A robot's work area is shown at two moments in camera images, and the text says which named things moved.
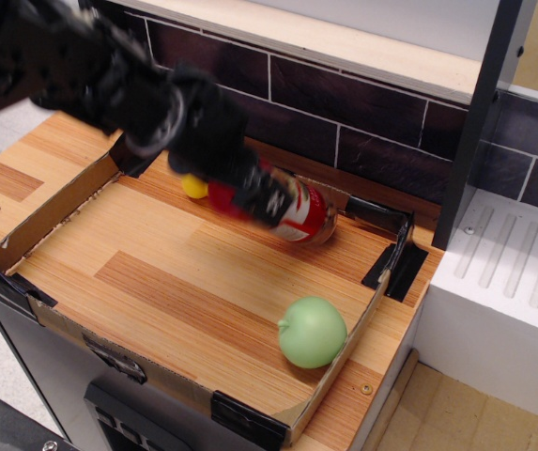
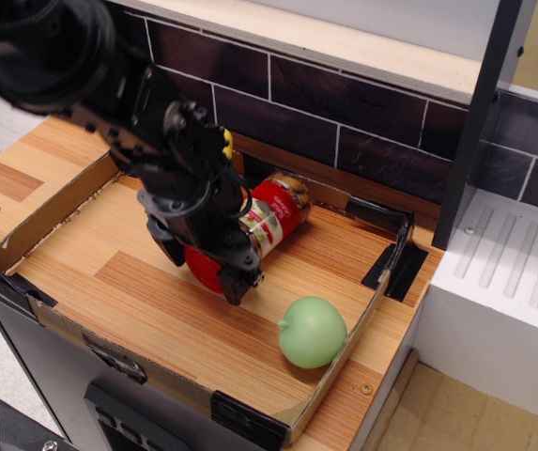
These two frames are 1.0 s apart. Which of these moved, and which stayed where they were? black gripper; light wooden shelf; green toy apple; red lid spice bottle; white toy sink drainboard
Moved: black gripper; red lid spice bottle
Stayed: white toy sink drainboard; light wooden shelf; green toy apple
